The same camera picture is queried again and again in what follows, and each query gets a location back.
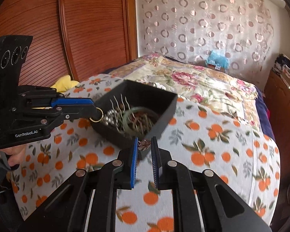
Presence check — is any gold ring pendant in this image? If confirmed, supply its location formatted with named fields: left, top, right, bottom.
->
left=90, top=107, right=104, bottom=123

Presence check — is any white pearl necklace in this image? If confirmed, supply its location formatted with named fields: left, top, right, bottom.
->
left=101, top=109, right=123, bottom=131

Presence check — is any silver hair comb pin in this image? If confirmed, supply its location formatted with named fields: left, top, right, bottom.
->
left=107, top=94, right=131, bottom=117

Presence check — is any black square jewelry box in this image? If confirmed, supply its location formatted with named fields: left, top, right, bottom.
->
left=91, top=80, right=177, bottom=149

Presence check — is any green bead charm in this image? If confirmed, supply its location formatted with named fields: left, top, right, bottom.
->
left=138, top=139, right=151, bottom=152

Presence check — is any pale green jade bangle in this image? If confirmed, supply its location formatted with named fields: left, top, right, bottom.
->
left=122, top=107, right=159, bottom=139

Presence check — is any operator left hand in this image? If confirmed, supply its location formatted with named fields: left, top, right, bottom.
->
left=0, top=145, right=27, bottom=166

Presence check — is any orange fruit print cloth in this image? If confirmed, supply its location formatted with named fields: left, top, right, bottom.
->
left=12, top=74, right=280, bottom=226

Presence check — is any wooden wardrobe door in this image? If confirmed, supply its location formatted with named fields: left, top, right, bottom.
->
left=0, top=0, right=137, bottom=86

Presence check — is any floral quilt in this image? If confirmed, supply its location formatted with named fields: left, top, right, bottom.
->
left=110, top=53, right=261, bottom=131

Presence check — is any wooden side cabinet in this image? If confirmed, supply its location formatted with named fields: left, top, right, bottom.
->
left=264, top=71, right=290, bottom=230

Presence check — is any blue fluffy item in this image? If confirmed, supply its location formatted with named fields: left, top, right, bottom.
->
left=205, top=51, right=229, bottom=70

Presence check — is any clutter on cabinet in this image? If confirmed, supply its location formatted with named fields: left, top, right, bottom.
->
left=275, top=54, right=290, bottom=87

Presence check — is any circle pattern curtain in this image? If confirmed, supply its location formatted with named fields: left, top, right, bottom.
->
left=136, top=0, right=274, bottom=82

